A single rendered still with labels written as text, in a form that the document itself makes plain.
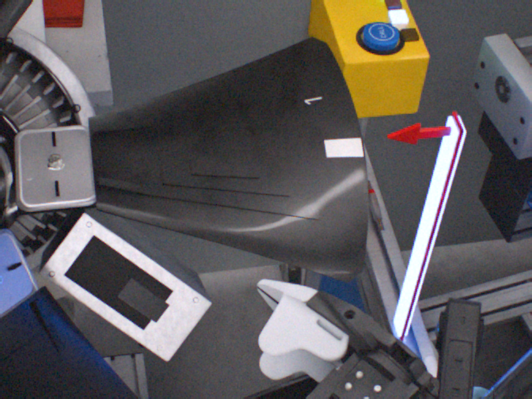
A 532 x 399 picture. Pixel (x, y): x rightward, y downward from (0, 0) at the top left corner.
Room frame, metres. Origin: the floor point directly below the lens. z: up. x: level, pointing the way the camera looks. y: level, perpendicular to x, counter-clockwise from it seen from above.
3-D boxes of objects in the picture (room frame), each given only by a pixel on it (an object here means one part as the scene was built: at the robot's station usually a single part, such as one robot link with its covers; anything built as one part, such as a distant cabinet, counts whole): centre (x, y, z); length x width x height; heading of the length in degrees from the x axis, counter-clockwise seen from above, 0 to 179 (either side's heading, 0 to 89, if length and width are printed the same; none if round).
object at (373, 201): (0.83, -0.13, 0.87); 0.08 x 0.01 x 0.01; 13
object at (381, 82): (0.94, -0.10, 1.02); 0.16 x 0.10 x 0.11; 14
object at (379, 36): (0.90, -0.11, 1.08); 0.04 x 0.04 x 0.02
